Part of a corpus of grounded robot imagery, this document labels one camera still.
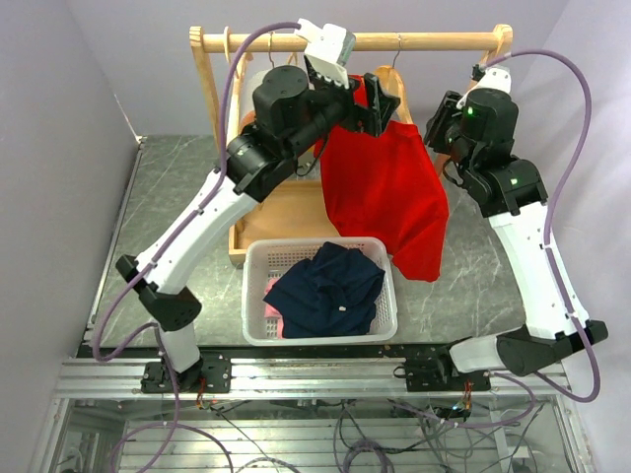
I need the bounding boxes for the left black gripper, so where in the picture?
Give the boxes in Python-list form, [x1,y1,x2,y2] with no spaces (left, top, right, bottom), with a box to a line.
[285,65,401,161]

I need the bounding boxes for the wooden hanger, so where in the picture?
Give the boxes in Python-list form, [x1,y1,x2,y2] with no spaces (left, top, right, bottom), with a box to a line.
[222,26,253,85]
[374,34,414,124]
[265,32,300,70]

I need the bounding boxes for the red t shirt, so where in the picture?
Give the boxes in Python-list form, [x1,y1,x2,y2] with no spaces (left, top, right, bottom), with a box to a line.
[314,73,451,283]

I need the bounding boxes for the navy blue t shirt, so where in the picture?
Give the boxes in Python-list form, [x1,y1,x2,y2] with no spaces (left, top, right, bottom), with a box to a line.
[263,241,385,339]

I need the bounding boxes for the pink t shirt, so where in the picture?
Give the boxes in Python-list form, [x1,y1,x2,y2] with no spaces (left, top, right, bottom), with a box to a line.
[264,278,284,339]

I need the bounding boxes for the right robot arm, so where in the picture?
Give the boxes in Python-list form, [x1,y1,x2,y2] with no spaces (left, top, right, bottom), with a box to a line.
[425,88,608,390]

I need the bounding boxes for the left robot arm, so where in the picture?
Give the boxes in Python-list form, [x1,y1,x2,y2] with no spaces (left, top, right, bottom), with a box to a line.
[116,65,400,392]

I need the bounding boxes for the wooden clothes rack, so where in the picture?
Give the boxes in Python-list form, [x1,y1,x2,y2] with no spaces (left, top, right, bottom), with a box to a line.
[189,24,513,265]

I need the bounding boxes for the white plastic basket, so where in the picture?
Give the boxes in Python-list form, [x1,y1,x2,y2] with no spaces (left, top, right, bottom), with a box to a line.
[242,237,398,346]

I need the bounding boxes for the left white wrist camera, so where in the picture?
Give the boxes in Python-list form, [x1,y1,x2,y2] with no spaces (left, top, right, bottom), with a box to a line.
[295,18,356,89]

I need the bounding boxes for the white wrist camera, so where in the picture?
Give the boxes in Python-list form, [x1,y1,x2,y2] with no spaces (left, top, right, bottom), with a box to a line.
[456,64,512,110]
[295,18,356,89]

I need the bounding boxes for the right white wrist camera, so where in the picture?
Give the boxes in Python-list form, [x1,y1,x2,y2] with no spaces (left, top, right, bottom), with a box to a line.
[456,64,512,110]

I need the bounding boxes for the loose cables under table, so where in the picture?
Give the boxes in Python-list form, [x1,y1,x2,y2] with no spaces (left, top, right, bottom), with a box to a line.
[107,398,543,473]

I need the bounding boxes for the aluminium mounting rail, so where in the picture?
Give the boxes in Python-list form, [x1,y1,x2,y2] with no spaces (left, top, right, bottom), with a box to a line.
[53,357,573,400]

